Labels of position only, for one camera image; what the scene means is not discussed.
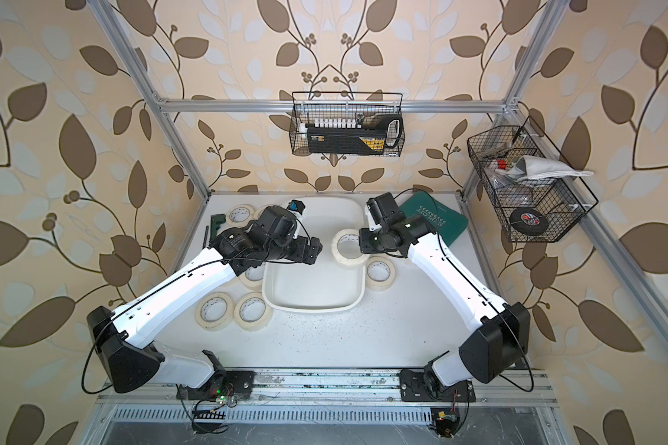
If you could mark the aluminium front rail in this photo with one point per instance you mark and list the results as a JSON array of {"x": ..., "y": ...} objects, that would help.
[{"x": 381, "y": 387}]

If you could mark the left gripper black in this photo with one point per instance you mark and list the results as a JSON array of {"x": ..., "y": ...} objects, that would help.
[{"x": 307, "y": 249}]

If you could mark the black yellow box in basket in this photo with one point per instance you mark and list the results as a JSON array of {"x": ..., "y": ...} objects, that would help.
[{"x": 350, "y": 141}]

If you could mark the green plastic tool case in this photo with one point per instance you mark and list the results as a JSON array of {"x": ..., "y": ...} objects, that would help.
[{"x": 449, "y": 224}]

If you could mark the black tape roll red label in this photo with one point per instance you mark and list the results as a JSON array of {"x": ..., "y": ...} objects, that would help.
[{"x": 529, "y": 222}]

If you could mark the white plastic storage tray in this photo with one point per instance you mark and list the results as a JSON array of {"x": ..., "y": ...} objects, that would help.
[{"x": 326, "y": 286}]

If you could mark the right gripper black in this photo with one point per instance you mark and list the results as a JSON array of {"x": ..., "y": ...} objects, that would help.
[{"x": 366, "y": 245}]

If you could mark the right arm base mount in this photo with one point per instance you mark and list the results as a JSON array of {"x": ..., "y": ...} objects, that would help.
[{"x": 422, "y": 386}]

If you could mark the green pipe wrench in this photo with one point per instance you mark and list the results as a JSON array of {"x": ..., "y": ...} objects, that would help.
[{"x": 216, "y": 222}]

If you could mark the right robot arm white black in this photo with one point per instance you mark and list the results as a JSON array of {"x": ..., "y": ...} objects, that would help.
[{"x": 498, "y": 332}]

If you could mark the masking tape roll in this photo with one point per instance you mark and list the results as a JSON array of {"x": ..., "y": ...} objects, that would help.
[
  {"x": 215, "y": 311},
  {"x": 253, "y": 277},
  {"x": 252, "y": 313},
  {"x": 380, "y": 274},
  {"x": 346, "y": 249},
  {"x": 240, "y": 215}
]

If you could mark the grey folded cloth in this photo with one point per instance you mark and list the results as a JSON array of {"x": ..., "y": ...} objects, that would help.
[{"x": 537, "y": 169}]

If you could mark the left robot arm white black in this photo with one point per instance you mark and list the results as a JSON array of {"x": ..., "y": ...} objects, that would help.
[{"x": 124, "y": 339}]

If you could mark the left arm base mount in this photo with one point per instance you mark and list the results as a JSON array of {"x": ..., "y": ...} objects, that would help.
[{"x": 222, "y": 386}]

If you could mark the black wire basket right wall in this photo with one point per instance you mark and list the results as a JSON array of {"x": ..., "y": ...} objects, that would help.
[{"x": 565, "y": 201}]

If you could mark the black wire basket wall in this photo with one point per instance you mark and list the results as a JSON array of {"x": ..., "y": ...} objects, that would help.
[
  {"x": 343, "y": 109},
  {"x": 565, "y": 201}
]

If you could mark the black wire basket back wall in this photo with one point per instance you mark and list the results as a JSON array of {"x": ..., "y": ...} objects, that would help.
[{"x": 343, "y": 109}]

